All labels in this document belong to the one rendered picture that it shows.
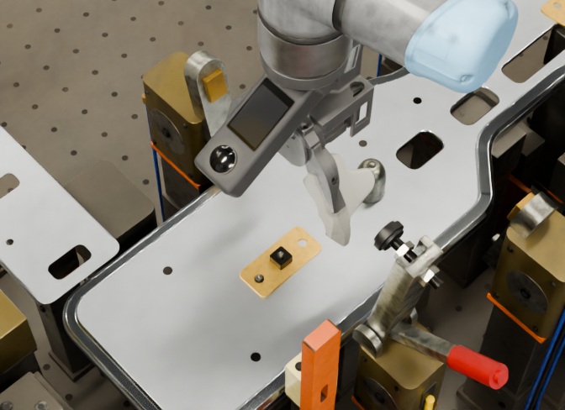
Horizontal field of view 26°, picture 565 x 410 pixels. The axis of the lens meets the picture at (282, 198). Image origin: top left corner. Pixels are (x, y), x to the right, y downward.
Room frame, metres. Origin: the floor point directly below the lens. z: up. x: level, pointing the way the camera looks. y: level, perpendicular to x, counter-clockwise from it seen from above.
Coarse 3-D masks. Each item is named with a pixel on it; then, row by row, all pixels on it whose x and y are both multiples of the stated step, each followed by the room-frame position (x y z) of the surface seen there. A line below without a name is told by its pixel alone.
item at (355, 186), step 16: (336, 160) 0.60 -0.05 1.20; (352, 176) 0.60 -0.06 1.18; (368, 176) 0.61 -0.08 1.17; (320, 192) 0.58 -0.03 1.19; (352, 192) 0.59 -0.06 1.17; (368, 192) 0.60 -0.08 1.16; (320, 208) 0.58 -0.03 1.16; (352, 208) 0.58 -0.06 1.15; (336, 224) 0.56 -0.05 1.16; (336, 240) 0.56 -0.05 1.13
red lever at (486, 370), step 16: (400, 336) 0.49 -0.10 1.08; (416, 336) 0.49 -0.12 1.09; (432, 336) 0.48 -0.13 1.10; (432, 352) 0.47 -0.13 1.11; (448, 352) 0.46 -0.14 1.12; (464, 352) 0.45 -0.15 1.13; (464, 368) 0.44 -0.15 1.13; (480, 368) 0.43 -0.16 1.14; (496, 368) 0.43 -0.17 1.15; (496, 384) 0.42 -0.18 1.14
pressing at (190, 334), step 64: (512, 0) 0.97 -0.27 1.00; (384, 128) 0.78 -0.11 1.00; (448, 128) 0.78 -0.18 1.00; (256, 192) 0.70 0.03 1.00; (448, 192) 0.70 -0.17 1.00; (128, 256) 0.63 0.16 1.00; (192, 256) 0.62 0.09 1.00; (256, 256) 0.62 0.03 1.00; (320, 256) 0.62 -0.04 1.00; (384, 256) 0.62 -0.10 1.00; (64, 320) 0.55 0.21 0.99; (128, 320) 0.55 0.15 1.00; (192, 320) 0.55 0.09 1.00; (256, 320) 0.55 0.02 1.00; (320, 320) 0.55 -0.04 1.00; (128, 384) 0.49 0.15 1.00; (192, 384) 0.48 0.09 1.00; (256, 384) 0.48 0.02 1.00
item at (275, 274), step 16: (288, 240) 0.64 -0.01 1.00; (272, 256) 0.62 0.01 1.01; (288, 256) 0.62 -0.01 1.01; (304, 256) 0.62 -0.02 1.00; (240, 272) 0.60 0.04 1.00; (256, 272) 0.60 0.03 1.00; (272, 272) 0.60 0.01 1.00; (288, 272) 0.60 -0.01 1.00; (256, 288) 0.59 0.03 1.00; (272, 288) 0.59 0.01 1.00
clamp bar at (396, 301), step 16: (400, 224) 0.53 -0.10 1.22; (384, 240) 0.51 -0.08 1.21; (400, 240) 0.52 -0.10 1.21; (400, 256) 0.50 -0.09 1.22; (416, 256) 0.50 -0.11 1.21; (432, 256) 0.50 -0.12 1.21; (400, 272) 0.49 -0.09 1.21; (416, 272) 0.48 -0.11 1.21; (432, 272) 0.49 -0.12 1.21; (384, 288) 0.50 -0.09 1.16; (400, 288) 0.49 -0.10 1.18; (416, 288) 0.49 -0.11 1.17; (384, 304) 0.50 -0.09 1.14; (400, 304) 0.49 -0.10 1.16; (368, 320) 0.51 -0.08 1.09; (384, 320) 0.49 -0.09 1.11; (400, 320) 0.50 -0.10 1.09; (384, 336) 0.49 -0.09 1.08
